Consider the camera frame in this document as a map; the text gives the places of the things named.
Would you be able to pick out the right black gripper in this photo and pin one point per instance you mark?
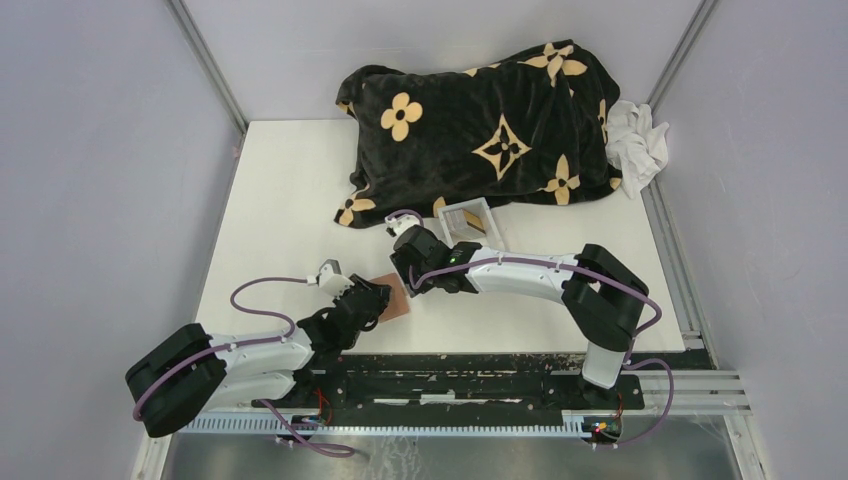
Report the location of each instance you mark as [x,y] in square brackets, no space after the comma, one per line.
[404,270]

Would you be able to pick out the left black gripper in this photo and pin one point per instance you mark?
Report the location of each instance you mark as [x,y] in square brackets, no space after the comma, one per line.
[381,290]

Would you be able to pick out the tan leather card holder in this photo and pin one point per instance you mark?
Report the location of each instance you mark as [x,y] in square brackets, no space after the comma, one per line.
[398,305]

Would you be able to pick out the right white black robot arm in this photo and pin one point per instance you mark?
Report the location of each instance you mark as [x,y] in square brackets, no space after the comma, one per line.
[605,299]

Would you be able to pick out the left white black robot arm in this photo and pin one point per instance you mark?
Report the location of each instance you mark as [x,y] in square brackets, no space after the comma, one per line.
[193,371]

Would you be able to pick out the stack of credit cards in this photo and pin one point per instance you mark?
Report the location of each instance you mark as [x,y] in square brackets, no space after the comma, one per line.
[464,223]

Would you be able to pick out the white plastic card tray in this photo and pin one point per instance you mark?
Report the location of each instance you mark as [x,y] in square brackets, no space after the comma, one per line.
[479,207]

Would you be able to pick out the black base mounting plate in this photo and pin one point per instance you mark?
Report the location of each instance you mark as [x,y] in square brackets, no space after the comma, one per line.
[455,390]

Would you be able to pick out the black floral plush blanket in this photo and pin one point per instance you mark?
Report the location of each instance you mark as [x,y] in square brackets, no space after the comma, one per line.
[529,128]

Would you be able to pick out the white crumpled cloth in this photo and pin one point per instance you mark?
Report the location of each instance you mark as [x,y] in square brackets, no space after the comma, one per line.
[636,146]

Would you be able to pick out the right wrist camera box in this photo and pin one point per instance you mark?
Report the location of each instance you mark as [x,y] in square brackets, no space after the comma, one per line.
[400,221]

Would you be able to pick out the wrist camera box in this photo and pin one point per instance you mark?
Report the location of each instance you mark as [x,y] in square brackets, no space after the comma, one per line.
[330,279]
[400,221]

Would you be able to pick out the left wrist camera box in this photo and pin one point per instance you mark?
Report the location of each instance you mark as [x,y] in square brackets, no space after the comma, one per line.
[330,279]

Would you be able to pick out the light blue slotted rail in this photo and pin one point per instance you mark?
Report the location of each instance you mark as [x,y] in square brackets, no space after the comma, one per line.
[244,423]

